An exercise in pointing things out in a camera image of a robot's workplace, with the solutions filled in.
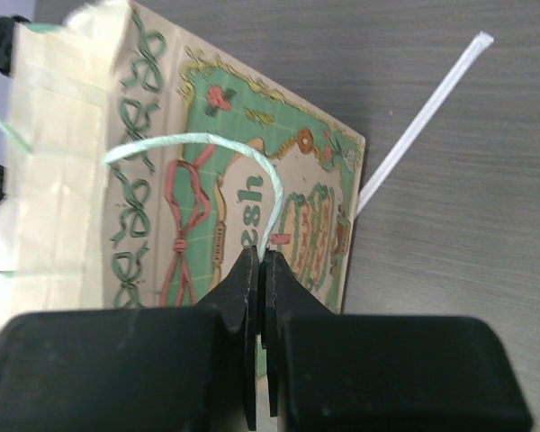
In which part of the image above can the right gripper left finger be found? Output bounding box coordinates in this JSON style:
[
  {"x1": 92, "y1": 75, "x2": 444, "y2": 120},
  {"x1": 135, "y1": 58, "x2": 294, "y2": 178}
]
[{"x1": 0, "y1": 247, "x2": 259, "y2": 431}]

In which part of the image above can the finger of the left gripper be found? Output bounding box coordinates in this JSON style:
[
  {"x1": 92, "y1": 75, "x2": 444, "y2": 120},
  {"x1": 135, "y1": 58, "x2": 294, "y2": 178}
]
[{"x1": 0, "y1": 15, "x2": 30, "y2": 77}]

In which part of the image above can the white wrapped straw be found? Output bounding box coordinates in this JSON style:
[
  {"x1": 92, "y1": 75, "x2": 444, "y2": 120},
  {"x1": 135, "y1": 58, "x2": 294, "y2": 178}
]
[{"x1": 355, "y1": 31, "x2": 494, "y2": 217}]

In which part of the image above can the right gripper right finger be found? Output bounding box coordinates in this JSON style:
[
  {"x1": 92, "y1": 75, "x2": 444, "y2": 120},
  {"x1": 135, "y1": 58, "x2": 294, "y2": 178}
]
[{"x1": 260, "y1": 251, "x2": 534, "y2": 431}]

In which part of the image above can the green paper gift bag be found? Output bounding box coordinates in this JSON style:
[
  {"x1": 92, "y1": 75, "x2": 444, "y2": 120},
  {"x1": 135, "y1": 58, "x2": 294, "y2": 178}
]
[{"x1": 0, "y1": 0, "x2": 366, "y2": 361}]

